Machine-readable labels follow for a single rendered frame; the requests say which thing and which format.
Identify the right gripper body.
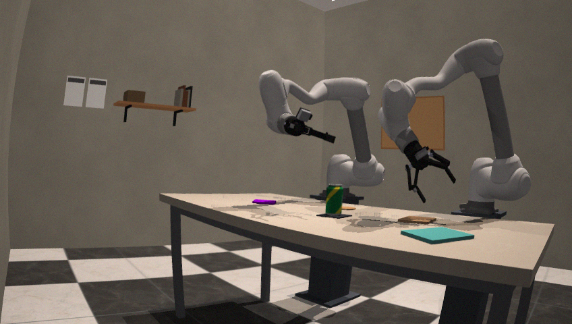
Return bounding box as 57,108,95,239
284,117,309,136

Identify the teal flat square slab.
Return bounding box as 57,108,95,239
401,227,475,244

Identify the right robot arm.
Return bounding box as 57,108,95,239
259,70,384,197

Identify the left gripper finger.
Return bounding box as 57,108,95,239
422,149,456,183
405,160,426,203

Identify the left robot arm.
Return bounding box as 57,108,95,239
378,39,531,215

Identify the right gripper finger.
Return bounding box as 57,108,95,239
284,120,303,133
300,125,336,144

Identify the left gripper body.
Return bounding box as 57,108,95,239
403,140,429,170

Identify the green drink can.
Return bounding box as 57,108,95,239
325,184,343,216

